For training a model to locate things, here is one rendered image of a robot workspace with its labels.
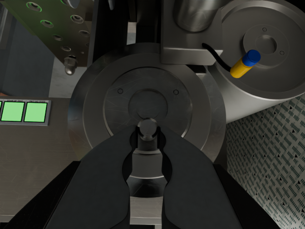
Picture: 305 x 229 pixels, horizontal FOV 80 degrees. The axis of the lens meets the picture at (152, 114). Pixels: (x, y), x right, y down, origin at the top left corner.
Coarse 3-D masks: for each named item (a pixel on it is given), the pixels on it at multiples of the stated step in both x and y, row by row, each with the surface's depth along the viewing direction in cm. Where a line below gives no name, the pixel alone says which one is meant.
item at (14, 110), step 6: (6, 102) 49; (12, 102) 49; (6, 108) 49; (12, 108) 49; (18, 108) 49; (6, 114) 49; (12, 114) 49; (18, 114) 49; (12, 120) 48; (18, 120) 48
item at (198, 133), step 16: (112, 64) 17; (128, 64) 17; (144, 64) 17; (160, 64) 17; (176, 64) 17; (96, 80) 17; (112, 80) 17; (192, 80) 17; (96, 96) 16; (192, 96) 17; (208, 96) 17; (96, 112) 16; (208, 112) 16; (96, 128) 16; (192, 128) 16; (208, 128) 16; (96, 144) 15; (144, 160) 15; (160, 160) 15; (144, 176) 15; (160, 176) 15
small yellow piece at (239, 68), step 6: (210, 48) 14; (216, 54) 14; (246, 54) 11; (252, 54) 11; (258, 54) 11; (216, 60) 14; (222, 60) 13; (240, 60) 11; (246, 60) 11; (252, 60) 10; (258, 60) 11; (222, 66) 13; (228, 66) 13; (234, 66) 12; (240, 66) 11; (246, 66) 11; (252, 66) 11; (234, 72) 12; (240, 72) 12
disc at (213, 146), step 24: (120, 48) 18; (144, 48) 18; (96, 72) 18; (72, 96) 17; (216, 96) 18; (72, 120) 17; (216, 120) 17; (72, 144) 16; (216, 144) 17; (144, 192) 16
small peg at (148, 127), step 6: (144, 120) 12; (150, 120) 12; (138, 126) 12; (144, 126) 12; (150, 126) 12; (156, 126) 12; (138, 132) 12; (144, 132) 12; (150, 132) 12; (156, 132) 12; (144, 138) 12; (150, 138) 12
